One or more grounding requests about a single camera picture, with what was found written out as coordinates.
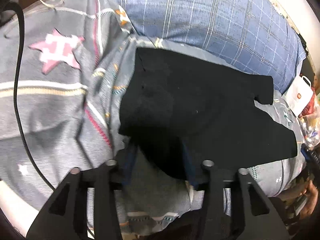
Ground clear plastic bag with items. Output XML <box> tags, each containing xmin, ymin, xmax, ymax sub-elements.
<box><xmin>298</xmin><ymin>87</ymin><xmax>320</xmax><ymax>148</ymax></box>

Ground black pants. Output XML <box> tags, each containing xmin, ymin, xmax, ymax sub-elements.
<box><xmin>119</xmin><ymin>48</ymin><xmax>297</xmax><ymax>184</ymax></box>

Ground red plastic bag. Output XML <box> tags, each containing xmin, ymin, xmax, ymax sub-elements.
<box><xmin>300</xmin><ymin>94</ymin><xmax>315</xmax><ymax>116</ymax></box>

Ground white paper bag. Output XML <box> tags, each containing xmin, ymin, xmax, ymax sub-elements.
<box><xmin>283</xmin><ymin>76</ymin><xmax>313</xmax><ymax>116</ymax></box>

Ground blue plaid pillow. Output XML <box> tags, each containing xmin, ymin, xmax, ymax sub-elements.
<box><xmin>115</xmin><ymin>0</ymin><xmax>306</xmax><ymax>92</ymax></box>

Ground black cable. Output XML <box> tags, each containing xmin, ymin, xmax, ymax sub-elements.
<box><xmin>0</xmin><ymin>0</ymin><xmax>57</xmax><ymax>190</ymax></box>

